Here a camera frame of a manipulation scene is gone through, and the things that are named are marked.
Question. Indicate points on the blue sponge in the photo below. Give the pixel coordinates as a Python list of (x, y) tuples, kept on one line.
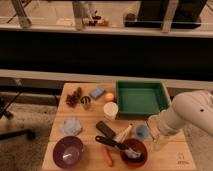
[(97, 92)]

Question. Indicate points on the white paper cup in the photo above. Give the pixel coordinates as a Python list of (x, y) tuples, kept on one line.
[(110, 110)]

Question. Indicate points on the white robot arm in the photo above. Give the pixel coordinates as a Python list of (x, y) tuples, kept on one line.
[(194, 107)]

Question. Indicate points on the orange ball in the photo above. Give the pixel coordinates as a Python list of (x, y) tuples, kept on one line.
[(109, 97)]

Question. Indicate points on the black rectangular block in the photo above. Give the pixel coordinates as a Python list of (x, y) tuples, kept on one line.
[(105, 129)]

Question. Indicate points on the green plastic tray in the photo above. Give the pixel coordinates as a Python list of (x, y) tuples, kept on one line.
[(140, 99)]

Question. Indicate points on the light blue crumpled cloth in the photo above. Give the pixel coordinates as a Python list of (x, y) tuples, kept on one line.
[(71, 127)]

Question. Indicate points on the brown pine cone cluster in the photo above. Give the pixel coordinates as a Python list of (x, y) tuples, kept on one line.
[(73, 99)]

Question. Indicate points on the purple bowl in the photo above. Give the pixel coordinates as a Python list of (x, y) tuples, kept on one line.
[(68, 152)]

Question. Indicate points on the black office chair base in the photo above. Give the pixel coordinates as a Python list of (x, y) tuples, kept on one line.
[(12, 131)]

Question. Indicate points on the small striped cup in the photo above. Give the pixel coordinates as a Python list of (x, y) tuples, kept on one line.
[(86, 102)]

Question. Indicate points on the blue small cup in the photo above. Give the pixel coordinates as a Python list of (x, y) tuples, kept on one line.
[(142, 132)]

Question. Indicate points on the red-brown bowl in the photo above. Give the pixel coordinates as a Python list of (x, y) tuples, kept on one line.
[(137, 146)]

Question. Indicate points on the orange carrot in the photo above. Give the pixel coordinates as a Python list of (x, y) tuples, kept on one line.
[(107, 156)]

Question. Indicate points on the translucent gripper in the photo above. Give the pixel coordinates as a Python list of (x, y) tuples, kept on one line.
[(160, 141)]

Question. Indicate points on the wooden table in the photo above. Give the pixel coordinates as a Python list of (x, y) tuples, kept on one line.
[(175, 156)]

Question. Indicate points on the cream-handled utensil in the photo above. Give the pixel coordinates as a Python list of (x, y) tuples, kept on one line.
[(121, 136)]

